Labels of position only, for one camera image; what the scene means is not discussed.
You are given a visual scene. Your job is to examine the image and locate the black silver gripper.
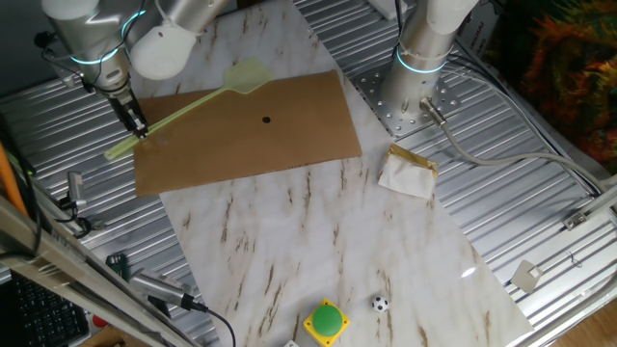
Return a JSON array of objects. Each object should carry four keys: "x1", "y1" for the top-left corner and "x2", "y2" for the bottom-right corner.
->
[{"x1": 102, "y1": 88, "x2": 150, "y2": 142}]

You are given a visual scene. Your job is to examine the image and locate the pale green plastic flyswatter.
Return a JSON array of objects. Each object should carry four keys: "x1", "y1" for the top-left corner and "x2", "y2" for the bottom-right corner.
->
[{"x1": 103, "y1": 58, "x2": 275, "y2": 161}]

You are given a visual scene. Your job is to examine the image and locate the orange pole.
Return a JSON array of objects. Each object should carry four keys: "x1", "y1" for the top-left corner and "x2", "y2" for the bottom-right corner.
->
[{"x1": 0, "y1": 142, "x2": 29, "y2": 216}]

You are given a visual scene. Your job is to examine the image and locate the brown cardboard sheet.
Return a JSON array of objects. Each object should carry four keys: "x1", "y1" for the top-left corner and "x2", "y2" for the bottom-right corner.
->
[{"x1": 130, "y1": 69, "x2": 363, "y2": 198}]

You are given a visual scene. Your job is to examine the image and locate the black keyboard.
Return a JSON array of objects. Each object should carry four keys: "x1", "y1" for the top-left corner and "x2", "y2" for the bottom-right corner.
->
[{"x1": 0, "y1": 272, "x2": 91, "y2": 347}]

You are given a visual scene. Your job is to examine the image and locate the brown cardboard box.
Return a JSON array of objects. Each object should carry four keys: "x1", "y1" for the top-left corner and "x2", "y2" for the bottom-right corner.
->
[{"x1": 79, "y1": 326, "x2": 146, "y2": 347}]

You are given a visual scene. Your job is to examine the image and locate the white marble pattern board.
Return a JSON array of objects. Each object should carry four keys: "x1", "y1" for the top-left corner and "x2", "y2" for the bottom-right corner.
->
[{"x1": 101, "y1": 0, "x2": 535, "y2": 347}]

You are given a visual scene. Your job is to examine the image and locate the yellow box green button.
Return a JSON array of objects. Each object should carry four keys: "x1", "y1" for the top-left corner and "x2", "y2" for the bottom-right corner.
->
[{"x1": 303, "y1": 298, "x2": 352, "y2": 347}]

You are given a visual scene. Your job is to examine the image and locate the gold white tissue pack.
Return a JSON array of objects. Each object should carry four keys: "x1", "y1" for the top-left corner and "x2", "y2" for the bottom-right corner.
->
[{"x1": 377, "y1": 143, "x2": 441, "y2": 200}]

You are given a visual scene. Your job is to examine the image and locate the white box red print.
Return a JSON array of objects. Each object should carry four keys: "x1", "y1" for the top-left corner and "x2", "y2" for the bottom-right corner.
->
[{"x1": 455, "y1": 0, "x2": 502, "y2": 49}]

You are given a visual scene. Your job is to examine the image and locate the colourful patterned cloth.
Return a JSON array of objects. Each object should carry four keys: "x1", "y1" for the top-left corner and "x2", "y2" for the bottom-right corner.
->
[{"x1": 484, "y1": 0, "x2": 617, "y2": 174}]

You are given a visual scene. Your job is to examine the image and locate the black pole base bracket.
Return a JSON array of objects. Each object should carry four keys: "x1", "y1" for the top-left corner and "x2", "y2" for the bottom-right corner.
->
[{"x1": 79, "y1": 74, "x2": 100, "y2": 95}]

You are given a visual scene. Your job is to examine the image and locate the small silver camera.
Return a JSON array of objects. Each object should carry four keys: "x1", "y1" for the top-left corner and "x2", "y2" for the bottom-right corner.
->
[{"x1": 66, "y1": 171, "x2": 89, "y2": 211}]

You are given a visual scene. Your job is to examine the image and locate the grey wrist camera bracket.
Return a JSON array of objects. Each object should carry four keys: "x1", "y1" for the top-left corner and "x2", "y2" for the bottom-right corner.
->
[{"x1": 47, "y1": 57, "x2": 91, "y2": 91}]

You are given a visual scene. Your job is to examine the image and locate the black small camera cable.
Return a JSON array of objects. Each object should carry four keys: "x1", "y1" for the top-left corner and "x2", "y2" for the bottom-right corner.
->
[{"x1": 52, "y1": 197, "x2": 94, "y2": 240}]

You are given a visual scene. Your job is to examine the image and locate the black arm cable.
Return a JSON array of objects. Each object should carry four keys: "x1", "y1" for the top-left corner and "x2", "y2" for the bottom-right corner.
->
[{"x1": 33, "y1": 4, "x2": 147, "y2": 93}]

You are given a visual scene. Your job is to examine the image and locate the aluminium frame beam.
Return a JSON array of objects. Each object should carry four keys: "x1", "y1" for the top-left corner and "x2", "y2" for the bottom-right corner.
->
[{"x1": 0, "y1": 195, "x2": 194, "y2": 347}]

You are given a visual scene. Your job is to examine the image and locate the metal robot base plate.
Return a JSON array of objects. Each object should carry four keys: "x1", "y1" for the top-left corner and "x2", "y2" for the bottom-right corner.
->
[{"x1": 350, "y1": 62, "x2": 463, "y2": 139}]

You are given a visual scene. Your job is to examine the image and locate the thin robot cable bundle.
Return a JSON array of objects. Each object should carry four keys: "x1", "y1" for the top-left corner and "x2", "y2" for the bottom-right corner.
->
[{"x1": 443, "y1": 55, "x2": 604, "y2": 194}]

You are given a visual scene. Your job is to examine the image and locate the grey cable with metal connector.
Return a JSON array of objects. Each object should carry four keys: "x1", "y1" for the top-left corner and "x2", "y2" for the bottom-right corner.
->
[{"x1": 418, "y1": 96, "x2": 609, "y2": 192}]

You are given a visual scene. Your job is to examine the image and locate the small metal corner bracket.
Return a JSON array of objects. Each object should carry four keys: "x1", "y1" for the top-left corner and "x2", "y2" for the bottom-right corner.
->
[{"x1": 562, "y1": 210, "x2": 590, "y2": 231}]

